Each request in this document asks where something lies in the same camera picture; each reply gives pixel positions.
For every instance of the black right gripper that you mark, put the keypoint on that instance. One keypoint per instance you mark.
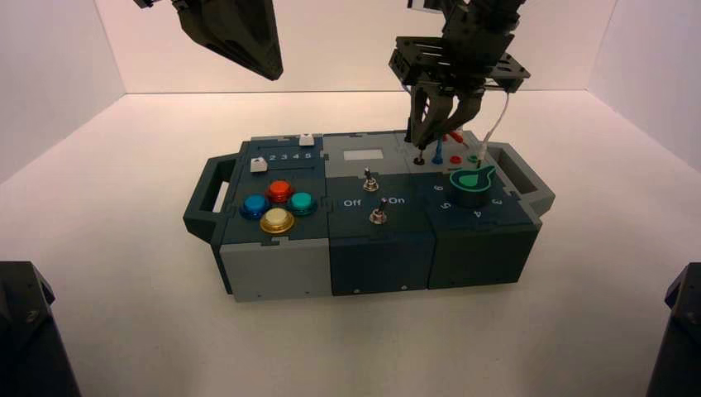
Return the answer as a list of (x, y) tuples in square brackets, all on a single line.
[(476, 49)]

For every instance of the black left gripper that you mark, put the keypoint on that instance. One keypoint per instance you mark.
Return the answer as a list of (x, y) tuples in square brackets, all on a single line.
[(159, 3)]

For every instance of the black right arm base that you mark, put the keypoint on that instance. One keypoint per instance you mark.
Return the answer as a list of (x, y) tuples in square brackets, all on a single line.
[(682, 340)]

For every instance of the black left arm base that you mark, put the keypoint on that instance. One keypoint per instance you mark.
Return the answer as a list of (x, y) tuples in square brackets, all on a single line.
[(27, 340)]

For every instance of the green rotary knob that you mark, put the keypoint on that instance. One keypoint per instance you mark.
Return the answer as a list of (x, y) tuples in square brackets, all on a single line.
[(470, 186)]

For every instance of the grey rectangular display panel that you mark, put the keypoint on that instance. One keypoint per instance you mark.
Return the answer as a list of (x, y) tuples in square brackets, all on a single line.
[(363, 155)]

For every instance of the small white slider knob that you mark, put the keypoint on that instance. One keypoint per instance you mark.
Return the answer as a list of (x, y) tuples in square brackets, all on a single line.
[(307, 140)]

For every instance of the large white slider knob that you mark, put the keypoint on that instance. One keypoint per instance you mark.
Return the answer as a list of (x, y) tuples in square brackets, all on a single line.
[(258, 165)]

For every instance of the dark teal grey task box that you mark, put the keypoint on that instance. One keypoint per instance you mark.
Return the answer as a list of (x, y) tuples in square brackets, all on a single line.
[(378, 257)]

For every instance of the red push button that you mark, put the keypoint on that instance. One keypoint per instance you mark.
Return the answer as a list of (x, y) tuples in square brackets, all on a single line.
[(280, 190)]

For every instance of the teal push button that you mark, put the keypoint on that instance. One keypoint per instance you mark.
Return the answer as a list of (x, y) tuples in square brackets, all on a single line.
[(302, 203)]

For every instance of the blue push button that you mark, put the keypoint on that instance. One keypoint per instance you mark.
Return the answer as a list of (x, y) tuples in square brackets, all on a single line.
[(254, 206)]

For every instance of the yellow push button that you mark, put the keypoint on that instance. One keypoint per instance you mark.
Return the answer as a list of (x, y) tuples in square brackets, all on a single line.
[(277, 220)]

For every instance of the silver toggle switch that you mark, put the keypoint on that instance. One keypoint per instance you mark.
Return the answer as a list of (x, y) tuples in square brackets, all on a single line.
[(378, 213), (371, 182)]

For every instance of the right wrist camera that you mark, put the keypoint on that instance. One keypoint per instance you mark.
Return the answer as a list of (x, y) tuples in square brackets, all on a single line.
[(430, 4)]

